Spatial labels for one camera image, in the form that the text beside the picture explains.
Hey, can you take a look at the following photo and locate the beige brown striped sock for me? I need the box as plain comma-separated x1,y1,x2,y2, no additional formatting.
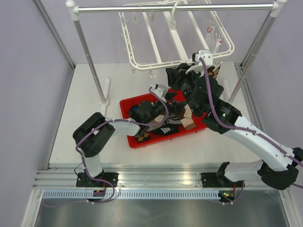
177,105,196,131
152,115,165,124

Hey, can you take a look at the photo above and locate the red plastic bin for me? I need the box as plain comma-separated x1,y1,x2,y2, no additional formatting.
119,93,206,148

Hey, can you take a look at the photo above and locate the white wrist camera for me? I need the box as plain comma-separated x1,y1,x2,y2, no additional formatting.
149,84,168,98
186,50,214,74

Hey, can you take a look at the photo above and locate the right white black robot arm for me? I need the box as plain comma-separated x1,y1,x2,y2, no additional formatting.
165,64,303,190

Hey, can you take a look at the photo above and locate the black blue sock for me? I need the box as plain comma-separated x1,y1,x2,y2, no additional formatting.
152,125,179,136
128,105,138,116

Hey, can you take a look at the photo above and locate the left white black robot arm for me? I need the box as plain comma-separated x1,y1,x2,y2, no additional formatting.
72,88,177,187

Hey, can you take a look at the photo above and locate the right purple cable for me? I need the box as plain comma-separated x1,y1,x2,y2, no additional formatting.
198,56,303,190

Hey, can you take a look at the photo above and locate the metal clothes rack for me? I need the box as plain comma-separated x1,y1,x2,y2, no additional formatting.
65,0,286,106

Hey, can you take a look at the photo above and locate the brown argyle sock in bin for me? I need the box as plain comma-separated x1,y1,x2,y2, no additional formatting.
134,132,151,143

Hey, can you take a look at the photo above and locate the white glove with red trim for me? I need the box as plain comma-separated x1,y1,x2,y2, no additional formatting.
205,20,223,54

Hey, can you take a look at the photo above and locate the grey striped sock back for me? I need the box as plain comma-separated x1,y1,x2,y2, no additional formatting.
165,113,182,125

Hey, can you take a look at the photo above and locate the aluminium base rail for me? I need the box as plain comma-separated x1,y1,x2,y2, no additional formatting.
33,163,268,189

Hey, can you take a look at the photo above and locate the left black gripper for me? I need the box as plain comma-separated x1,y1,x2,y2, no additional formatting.
146,92,187,123

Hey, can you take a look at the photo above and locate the white clip sock hanger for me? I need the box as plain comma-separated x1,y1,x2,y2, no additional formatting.
119,0,235,78

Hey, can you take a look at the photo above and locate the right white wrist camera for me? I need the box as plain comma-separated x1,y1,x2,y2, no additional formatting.
186,50,214,74

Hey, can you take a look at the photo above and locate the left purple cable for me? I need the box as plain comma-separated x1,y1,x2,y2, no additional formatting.
42,87,170,209

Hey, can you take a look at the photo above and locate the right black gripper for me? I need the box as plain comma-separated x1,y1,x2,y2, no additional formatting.
167,62,203,114

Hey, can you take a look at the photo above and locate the white slotted cable duct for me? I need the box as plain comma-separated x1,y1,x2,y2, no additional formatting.
43,190,221,200

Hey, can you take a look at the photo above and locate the purple cable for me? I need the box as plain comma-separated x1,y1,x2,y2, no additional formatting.
198,56,303,190
42,87,170,209

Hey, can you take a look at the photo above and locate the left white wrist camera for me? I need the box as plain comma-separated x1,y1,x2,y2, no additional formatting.
149,84,168,98

